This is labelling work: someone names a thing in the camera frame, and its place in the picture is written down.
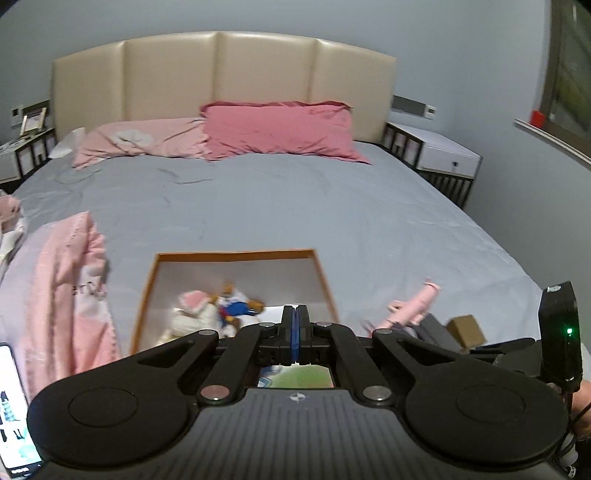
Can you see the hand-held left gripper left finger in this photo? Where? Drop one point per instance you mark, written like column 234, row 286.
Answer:
column 288, row 337

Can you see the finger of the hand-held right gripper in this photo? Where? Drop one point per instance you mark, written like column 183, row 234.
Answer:
column 508, row 350

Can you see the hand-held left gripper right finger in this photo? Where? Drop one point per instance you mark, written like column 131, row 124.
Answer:
column 300, row 337

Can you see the black box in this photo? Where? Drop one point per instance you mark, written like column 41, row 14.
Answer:
column 434, row 331

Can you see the orange cardboard box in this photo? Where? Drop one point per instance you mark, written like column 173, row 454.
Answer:
column 240, row 277

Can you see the green printed card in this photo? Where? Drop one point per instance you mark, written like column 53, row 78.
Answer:
column 300, row 376

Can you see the small brown box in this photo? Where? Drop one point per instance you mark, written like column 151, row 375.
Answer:
column 466, row 330

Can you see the blue white duck plush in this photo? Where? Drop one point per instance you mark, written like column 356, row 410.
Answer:
column 238, row 307

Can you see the pink white knitted toy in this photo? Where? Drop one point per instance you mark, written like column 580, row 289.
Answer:
column 194, row 314

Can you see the pink selfie stick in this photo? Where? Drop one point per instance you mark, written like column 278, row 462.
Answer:
column 415, row 307

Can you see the white black nightstand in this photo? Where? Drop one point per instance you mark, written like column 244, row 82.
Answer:
column 14, row 161
column 443, row 157

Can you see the dark pink pillow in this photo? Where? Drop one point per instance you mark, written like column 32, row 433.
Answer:
column 277, row 129

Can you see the small red container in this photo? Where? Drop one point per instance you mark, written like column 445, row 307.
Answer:
column 538, row 119

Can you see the pink blanket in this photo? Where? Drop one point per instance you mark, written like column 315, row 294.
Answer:
column 64, row 277

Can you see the light pink pillow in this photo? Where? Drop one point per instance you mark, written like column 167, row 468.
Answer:
column 152, row 138

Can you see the window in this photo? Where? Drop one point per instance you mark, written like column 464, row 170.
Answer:
column 572, row 69

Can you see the beige padded headboard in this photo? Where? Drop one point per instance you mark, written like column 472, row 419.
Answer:
column 231, row 69

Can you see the smartphone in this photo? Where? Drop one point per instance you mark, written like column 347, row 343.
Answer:
column 14, row 415

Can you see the pink white cloth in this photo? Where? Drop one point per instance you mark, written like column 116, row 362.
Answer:
column 9, row 217

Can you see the grey wall panel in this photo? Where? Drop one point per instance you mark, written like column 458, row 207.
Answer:
column 411, row 105

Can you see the picture frame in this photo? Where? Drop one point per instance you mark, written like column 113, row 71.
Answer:
column 33, row 121

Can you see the white wall switch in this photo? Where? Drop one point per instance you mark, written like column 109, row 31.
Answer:
column 16, row 115

